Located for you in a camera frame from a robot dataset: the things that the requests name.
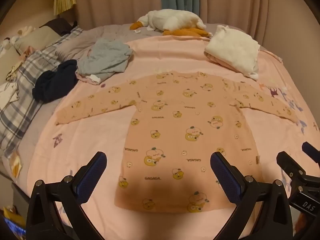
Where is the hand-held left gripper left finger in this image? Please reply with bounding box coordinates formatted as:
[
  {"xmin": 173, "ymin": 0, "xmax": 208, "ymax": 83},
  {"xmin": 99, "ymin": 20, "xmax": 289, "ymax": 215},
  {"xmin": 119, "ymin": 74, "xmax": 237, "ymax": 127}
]
[{"xmin": 26, "ymin": 151, "xmax": 108, "ymax": 240}]

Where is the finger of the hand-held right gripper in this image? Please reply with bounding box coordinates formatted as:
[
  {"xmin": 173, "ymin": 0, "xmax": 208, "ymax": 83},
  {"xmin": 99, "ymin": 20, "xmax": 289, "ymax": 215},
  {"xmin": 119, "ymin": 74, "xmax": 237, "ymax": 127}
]
[
  {"xmin": 302, "ymin": 142, "xmax": 320, "ymax": 160},
  {"xmin": 276, "ymin": 151, "xmax": 320, "ymax": 193}
]

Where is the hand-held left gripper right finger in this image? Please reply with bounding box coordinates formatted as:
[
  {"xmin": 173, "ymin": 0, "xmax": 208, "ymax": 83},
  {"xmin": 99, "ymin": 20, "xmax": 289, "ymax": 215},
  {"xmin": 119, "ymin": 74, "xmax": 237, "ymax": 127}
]
[{"xmin": 210, "ymin": 152, "xmax": 293, "ymax": 240}]

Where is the pink bear print shirt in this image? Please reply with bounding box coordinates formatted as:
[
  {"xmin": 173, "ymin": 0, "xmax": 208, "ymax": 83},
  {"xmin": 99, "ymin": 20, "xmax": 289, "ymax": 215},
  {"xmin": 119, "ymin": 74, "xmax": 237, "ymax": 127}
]
[{"xmin": 55, "ymin": 71, "xmax": 299, "ymax": 213}]

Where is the pink animal print blanket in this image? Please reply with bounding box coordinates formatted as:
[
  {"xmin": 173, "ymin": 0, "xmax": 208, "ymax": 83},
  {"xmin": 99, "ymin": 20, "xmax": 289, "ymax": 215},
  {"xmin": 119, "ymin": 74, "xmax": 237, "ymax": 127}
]
[{"xmin": 32, "ymin": 34, "xmax": 320, "ymax": 240}]

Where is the yellow packet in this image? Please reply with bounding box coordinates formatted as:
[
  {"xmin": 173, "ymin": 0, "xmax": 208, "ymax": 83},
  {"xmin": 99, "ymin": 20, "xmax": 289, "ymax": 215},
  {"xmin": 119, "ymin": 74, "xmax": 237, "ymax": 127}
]
[{"xmin": 10, "ymin": 152, "xmax": 23, "ymax": 178}]

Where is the pink and white garment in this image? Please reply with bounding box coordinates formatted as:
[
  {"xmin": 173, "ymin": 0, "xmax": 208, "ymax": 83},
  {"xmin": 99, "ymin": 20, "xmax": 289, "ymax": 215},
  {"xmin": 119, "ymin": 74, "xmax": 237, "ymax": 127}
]
[{"xmin": 76, "ymin": 70, "xmax": 102, "ymax": 85}]

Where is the navy crumpled garment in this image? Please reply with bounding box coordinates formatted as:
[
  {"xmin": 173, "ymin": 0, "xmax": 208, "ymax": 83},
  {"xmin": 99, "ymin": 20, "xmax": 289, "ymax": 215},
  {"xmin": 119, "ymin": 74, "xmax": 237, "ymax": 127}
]
[{"xmin": 32, "ymin": 60, "xmax": 79, "ymax": 103}]

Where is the white patterned cloth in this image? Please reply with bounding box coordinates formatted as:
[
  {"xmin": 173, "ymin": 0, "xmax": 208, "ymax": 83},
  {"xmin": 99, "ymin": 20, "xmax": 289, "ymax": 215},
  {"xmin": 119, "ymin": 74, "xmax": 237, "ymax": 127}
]
[{"xmin": 0, "ymin": 81, "xmax": 20, "ymax": 110}]

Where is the pink folded garment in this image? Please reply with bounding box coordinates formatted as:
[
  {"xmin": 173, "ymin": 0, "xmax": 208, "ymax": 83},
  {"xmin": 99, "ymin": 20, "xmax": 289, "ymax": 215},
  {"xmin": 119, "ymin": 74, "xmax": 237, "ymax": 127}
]
[{"xmin": 205, "ymin": 51, "xmax": 250, "ymax": 74}]

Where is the grey crumpled garment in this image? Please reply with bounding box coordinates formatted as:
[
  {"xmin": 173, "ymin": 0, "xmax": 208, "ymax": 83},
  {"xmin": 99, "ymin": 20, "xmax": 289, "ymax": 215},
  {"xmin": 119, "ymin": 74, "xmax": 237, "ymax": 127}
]
[{"xmin": 77, "ymin": 38, "xmax": 133, "ymax": 80}]

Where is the plaid duvet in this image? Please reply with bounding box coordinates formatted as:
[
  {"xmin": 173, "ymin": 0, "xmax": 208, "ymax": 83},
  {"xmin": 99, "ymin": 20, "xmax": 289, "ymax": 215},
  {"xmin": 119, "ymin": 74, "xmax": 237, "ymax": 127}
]
[{"xmin": 0, "ymin": 26, "xmax": 84, "ymax": 157}]

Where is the white folded cloth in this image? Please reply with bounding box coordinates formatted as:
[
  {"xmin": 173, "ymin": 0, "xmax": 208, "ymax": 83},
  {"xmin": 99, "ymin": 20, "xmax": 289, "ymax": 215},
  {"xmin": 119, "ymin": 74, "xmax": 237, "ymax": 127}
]
[{"xmin": 204, "ymin": 25, "xmax": 260, "ymax": 78}]

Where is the beige pillow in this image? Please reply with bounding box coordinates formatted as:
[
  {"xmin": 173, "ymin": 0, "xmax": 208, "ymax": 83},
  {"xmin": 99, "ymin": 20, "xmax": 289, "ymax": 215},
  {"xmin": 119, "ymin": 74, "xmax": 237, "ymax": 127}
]
[{"xmin": 14, "ymin": 26, "xmax": 63, "ymax": 53}]

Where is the dark brown pillow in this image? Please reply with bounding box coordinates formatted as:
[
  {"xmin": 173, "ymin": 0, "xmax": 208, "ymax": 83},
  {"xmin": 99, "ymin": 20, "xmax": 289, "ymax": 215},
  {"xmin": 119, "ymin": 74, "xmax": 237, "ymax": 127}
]
[{"xmin": 40, "ymin": 17, "xmax": 75, "ymax": 34}]

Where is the small plush toy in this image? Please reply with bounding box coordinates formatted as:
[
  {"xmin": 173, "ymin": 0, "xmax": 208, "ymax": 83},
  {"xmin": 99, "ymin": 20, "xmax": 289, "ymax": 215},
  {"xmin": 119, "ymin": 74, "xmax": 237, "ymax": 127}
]
[{"xmin": 17, "ymin": 26, "xmax": 34, "ymax": 37}]

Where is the white goose plush toy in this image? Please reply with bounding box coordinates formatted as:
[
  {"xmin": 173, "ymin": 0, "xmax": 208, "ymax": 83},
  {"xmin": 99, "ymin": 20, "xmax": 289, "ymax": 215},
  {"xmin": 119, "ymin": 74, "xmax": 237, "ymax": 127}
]
[{"xmin": 129, "ymin": 9, "xmax": 213, "ymax": 38}]

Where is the beige curtain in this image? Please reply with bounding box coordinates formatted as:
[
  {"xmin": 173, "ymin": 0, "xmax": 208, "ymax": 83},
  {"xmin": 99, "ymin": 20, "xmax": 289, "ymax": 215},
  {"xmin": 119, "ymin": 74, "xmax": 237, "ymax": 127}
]
[{"xmin": 75, "ymin": 0, "xmax": 300, "ymax": 48}]

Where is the yellow fringed cloth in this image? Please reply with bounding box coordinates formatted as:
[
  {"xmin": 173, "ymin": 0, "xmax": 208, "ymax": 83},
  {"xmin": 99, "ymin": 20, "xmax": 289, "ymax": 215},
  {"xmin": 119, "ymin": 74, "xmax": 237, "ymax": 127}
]
[{"xmin": 53, "ymin": 0, "xmax": 77, "ymax": 15}]

